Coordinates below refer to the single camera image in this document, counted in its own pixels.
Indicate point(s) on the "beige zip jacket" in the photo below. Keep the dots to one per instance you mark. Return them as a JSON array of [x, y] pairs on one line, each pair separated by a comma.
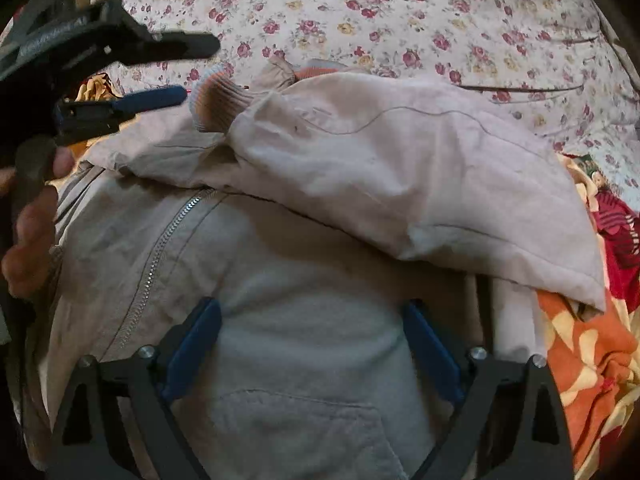
[[350, 170]]

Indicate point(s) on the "person's left hand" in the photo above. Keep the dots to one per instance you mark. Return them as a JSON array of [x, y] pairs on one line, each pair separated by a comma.
[[35, 250]]

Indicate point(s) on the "floral bed sheet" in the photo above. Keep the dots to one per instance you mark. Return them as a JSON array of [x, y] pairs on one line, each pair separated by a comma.
[[400, 20]]

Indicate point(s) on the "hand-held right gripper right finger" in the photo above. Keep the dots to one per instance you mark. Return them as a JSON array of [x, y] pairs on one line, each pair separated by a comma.
[[430, 345]]

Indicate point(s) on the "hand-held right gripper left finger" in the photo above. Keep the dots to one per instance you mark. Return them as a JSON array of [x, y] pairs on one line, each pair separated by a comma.
[[192, 340]]

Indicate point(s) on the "red orange printed blanket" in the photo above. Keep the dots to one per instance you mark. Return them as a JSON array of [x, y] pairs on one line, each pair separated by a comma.
[[590, 360]]

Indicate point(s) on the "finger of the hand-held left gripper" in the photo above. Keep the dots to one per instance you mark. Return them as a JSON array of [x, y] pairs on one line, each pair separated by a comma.
[[150, 98], [165, 47]]

